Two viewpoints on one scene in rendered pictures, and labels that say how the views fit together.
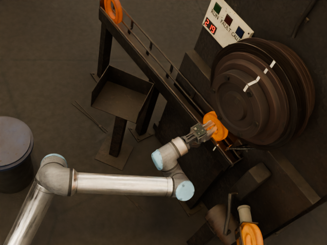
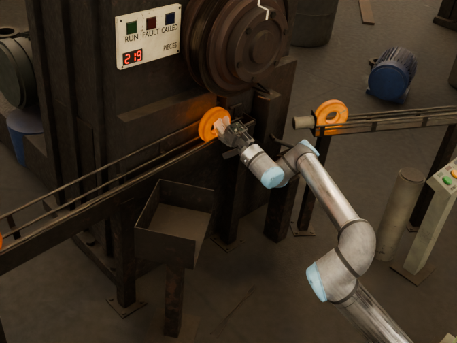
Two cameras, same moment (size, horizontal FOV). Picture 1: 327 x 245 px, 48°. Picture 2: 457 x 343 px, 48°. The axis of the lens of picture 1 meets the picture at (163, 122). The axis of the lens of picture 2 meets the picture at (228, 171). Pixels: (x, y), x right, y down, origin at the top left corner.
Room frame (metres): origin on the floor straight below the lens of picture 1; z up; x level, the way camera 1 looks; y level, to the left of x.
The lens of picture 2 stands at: (0.89, 1.55, 1.89)
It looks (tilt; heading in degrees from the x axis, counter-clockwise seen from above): 37 degrees down; 275
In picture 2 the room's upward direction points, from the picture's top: 7 degrees clockwise
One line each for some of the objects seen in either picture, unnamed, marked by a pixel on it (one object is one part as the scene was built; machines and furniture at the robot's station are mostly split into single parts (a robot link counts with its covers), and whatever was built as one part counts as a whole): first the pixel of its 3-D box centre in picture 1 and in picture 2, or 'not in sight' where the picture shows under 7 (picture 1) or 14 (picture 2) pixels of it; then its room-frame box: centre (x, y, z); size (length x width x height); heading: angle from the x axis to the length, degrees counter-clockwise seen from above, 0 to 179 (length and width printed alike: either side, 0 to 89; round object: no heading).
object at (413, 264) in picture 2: not in sight; (432, 223); (0.06, -0.40, 0.31); 0.24 x 0.16 x 0.62; 52
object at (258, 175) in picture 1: (250, 182); (264, 115); (0.93, -0.51, 0.68); 0.11 x 0.08 x 0.24; 142
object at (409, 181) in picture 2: not in sight; (396, 216); (0.21, -0.47, 0.26); 0.12 x 0.12 x 0.52
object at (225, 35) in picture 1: (226, 27); (149, 36); (1.35, -0.11, 1.15); 0.26 x 0.02 x 0.18; 52
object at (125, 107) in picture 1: (117, 123); (173, 278); (1.16, 0.26, 0.36); 0.26 x 0.20 x 0.72; 87
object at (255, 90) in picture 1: (237, 104); (258, 45); (0.98, -0.25, 1.11); 0.28 x 0.06 x 0.28; 52
